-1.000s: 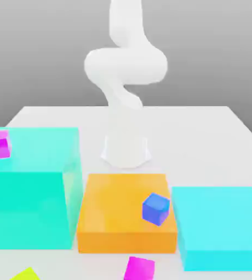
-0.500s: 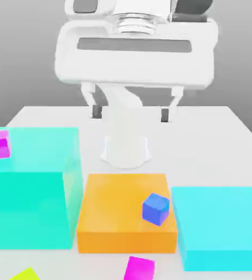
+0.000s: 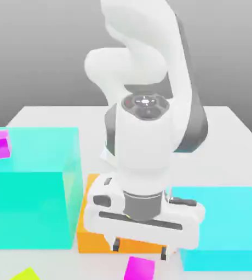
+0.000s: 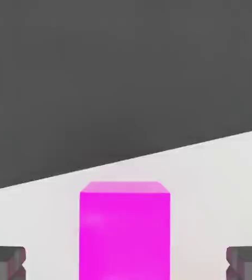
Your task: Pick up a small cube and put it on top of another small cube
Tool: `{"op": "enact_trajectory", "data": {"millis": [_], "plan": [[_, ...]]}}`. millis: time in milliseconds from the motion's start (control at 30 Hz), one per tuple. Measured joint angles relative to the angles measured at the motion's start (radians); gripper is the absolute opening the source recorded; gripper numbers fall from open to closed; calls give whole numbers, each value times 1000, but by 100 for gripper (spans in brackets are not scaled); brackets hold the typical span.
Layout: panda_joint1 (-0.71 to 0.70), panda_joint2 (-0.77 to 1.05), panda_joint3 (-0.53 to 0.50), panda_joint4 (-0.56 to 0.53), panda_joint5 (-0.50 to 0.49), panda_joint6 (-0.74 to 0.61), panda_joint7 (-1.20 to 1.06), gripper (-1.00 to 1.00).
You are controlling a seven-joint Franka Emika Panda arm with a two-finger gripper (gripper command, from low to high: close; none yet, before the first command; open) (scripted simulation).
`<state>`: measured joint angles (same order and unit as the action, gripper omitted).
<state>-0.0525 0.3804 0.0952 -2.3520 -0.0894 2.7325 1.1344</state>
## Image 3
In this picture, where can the large turquoise box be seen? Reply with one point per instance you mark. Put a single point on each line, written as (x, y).
(29, 196)

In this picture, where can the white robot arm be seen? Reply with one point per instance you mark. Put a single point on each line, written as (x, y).
(139, 65)

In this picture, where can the large cyan box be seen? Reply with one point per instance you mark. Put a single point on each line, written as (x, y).
(226, 229)

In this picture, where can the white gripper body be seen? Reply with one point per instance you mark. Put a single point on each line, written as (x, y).
(139, 231)

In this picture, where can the small yellow cube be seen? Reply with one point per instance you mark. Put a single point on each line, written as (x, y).
(26, 275)

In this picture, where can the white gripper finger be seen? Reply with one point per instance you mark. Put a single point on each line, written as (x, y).
(115, 243)
(164, 251)

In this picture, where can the large orange box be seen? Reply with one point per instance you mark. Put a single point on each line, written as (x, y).
(91, 242)

